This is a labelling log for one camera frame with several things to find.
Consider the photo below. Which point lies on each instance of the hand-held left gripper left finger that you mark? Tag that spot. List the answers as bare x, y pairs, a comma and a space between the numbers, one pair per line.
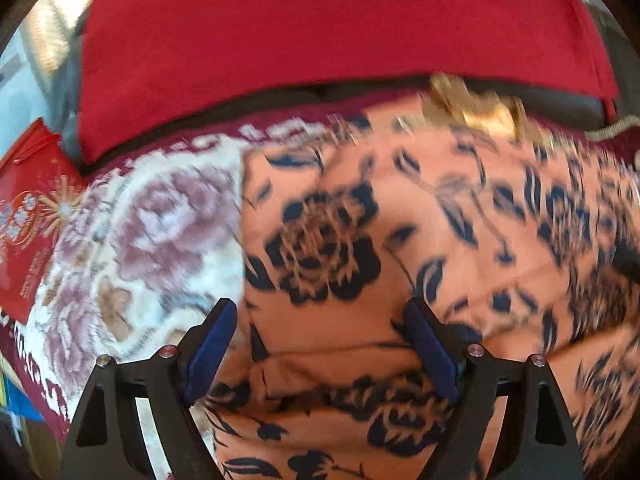
210, 350

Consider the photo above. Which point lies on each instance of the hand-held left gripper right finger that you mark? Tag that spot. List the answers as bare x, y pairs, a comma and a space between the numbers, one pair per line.
431, 355

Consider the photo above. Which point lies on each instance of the orange black floral garment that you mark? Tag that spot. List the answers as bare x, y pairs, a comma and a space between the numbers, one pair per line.
380, 200

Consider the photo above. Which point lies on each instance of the floral plush blanket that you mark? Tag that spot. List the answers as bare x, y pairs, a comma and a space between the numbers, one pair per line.
165, 240

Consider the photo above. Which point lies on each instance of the red gift box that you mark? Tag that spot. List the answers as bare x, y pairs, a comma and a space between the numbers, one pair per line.
30, 220

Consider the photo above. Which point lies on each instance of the dark leather sofa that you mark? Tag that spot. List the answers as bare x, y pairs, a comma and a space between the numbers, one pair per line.
560, 102

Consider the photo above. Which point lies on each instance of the red blanket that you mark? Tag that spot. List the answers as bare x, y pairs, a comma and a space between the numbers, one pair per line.
325, 25

